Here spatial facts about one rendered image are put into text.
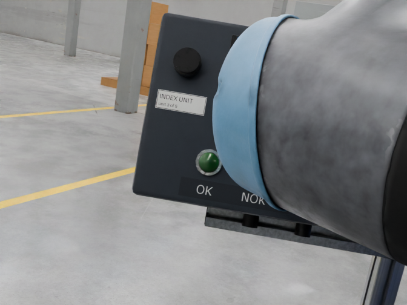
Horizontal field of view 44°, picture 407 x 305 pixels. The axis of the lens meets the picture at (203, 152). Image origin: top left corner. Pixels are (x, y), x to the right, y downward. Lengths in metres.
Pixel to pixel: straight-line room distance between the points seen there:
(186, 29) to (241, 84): 0.25
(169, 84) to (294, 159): 0.28
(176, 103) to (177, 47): 0.06
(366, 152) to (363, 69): 0.04
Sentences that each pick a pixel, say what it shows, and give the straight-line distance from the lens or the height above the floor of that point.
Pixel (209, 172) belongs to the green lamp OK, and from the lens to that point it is 0.50.
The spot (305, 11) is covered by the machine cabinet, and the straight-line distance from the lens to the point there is 8.52.
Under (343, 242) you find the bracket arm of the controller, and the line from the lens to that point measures 0.61.
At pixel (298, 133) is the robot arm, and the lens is 0.25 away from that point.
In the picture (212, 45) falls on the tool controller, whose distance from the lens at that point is 0.52.
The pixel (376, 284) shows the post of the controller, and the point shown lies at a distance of 0.64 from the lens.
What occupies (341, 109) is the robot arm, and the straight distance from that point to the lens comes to 0.24.
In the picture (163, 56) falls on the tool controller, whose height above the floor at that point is 1.21.
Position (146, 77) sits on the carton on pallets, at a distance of 9.01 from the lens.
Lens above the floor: 1.24
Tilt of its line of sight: 13 degrees down
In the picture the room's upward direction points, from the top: 9 degrees clockwise
